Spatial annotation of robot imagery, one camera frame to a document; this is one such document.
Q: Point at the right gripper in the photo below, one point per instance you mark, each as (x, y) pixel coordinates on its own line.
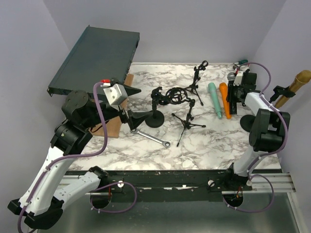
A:
(233, 94)

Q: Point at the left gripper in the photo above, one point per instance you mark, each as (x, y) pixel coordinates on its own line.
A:
(125, 112)

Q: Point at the black microphone silver grille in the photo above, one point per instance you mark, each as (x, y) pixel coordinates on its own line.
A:
(231, 99)

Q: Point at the orange toy microphone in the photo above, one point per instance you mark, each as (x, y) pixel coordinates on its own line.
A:
(224, 92)

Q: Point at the mint green toy microphone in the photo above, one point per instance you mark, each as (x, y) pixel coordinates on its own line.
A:
(214, 97)

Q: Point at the black round-base shock-mount stand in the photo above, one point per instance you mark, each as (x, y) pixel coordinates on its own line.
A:
(157, 119)

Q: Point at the black tripod clip stand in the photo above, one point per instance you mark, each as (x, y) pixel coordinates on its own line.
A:
(194, 86)

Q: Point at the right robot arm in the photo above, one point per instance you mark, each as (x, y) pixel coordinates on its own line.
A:
(267, 126)

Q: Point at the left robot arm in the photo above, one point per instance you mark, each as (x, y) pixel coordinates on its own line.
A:
(44, 202)

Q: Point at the black round-base clip stand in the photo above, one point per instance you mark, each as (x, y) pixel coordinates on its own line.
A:
(279, 93)

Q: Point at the gold microphone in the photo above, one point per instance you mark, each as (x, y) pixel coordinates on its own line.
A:
(300, 80)

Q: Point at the wooden board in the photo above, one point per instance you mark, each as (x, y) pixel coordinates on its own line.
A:
(114, 125)

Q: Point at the silver ratchet wrench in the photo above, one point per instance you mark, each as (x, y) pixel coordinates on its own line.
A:
(166, 144)

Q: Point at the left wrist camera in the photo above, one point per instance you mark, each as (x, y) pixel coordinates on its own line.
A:
(115, 93)

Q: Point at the green-handled screwdriver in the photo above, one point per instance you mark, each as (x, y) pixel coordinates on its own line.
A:
(244, 61)

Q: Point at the dark rack-mount equipment case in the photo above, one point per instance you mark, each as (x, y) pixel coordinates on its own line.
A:
(99, 54)

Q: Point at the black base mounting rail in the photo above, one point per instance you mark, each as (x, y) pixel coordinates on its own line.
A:
(169, 185)

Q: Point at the aluminium frame rail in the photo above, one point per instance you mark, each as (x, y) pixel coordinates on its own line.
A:
(266, 208)

